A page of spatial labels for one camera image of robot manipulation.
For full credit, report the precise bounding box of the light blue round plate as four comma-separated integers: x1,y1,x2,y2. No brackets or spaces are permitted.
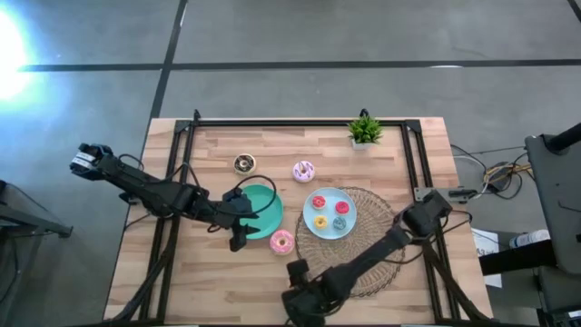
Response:
302,186,359,241

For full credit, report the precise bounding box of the black flat bar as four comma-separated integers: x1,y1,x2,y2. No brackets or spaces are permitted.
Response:
478,239,558,277

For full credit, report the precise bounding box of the grey metal mounting plate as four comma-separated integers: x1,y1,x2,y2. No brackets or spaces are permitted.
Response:
413,185,478,203

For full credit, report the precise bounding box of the black metal stand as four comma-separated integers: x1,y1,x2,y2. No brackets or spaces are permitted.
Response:
0,179,74,327

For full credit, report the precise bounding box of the white plastic bottle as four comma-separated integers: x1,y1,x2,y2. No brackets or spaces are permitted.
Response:
508,229,551,250

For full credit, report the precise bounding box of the white paper sheet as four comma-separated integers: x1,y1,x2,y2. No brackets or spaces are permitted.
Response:
470,228,504,289

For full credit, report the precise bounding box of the grey cart panel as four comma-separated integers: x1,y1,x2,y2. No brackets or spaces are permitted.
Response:
525,122,581,276

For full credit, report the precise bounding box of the round woven placemat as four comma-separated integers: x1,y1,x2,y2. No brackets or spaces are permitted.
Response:
294,185,407,299

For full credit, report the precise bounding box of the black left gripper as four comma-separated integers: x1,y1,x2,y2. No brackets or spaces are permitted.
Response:
211,188,261,253

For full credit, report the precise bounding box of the big chocolate frosted donut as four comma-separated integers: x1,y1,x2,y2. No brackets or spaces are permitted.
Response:
232,153,258,176

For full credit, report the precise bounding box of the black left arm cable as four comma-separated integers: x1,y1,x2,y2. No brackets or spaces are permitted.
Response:
206,174,278,233

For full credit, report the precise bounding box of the floor cable bundle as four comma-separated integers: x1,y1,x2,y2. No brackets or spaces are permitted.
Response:
451,144,535,201

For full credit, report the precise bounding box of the black aluminium table frame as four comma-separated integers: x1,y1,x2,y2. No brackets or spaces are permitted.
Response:
106,108,496,326

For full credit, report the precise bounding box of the big pink frosted donut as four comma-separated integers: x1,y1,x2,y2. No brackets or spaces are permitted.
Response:
269,229,296,256

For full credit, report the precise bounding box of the big lilac frosted donut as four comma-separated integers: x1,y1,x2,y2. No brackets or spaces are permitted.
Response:
291,160,316,183

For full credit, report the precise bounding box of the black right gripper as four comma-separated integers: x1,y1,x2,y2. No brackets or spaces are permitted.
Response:
281,258,340,326

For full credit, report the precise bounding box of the green plant in white pot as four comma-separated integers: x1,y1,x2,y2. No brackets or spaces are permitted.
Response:
347,114,385,151

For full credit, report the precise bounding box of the black pole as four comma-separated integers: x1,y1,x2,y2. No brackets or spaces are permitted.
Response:
544,121,581,154

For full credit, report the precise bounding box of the green round plate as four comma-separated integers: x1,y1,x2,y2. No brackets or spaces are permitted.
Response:
238,183,285,241

